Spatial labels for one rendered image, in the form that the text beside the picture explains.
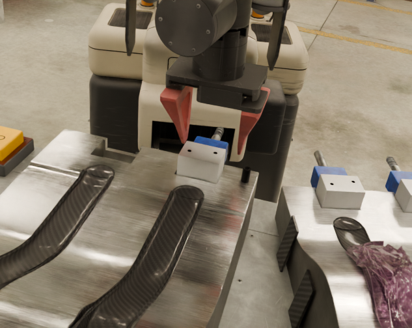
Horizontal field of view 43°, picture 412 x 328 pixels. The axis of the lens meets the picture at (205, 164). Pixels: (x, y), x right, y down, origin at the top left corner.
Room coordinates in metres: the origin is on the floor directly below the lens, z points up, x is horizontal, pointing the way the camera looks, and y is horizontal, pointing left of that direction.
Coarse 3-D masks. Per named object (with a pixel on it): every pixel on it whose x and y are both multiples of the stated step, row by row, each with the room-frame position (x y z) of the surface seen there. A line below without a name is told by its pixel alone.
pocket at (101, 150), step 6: (102, 144) 0.57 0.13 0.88; (96, 150) 0.55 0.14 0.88; (102, 150) 0.57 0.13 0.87; (108, 150) 0.57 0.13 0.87; (114, 150) 0.57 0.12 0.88; (120, 150) 0.58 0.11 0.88; (102, 156) 0.57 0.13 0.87; (108, 156) 0.57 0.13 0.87; (114, 156) 0.57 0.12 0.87; (120, 156) 0.57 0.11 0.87; (126, 156) 0.57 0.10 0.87; (132, 156) 0.57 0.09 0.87; (126, 162) 0.57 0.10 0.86
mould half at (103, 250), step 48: (48, 144) 0.55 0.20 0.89; (96, 144) 0.56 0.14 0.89; (48, 192) 0.46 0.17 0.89; (144, 192) 0.48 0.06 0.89; (240, 192) 0.49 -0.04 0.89; (0, 240) 0.37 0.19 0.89; (96, 240) 0.39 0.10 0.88; (144, 240) 0.40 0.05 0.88; (192, 240) 0.41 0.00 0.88; (240, 240) 0.45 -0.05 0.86; (48, 288) 0.29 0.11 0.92; (96, 288) 0.31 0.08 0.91; (192, 288) 0.34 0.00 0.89
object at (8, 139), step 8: (0, 128) 0.66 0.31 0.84; (8, 128) 0.66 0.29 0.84; (0, 136) 0.63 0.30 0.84; (8, 136) 0.64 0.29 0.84; (16, 136) 0.64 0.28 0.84; (0, 144) 0.61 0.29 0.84; (8, 144) 0.62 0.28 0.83; (16, 144) 0.64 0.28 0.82; (0, 152) 0.60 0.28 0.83; (8, 152) 0.62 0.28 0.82; (0, 160) 0.60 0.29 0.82
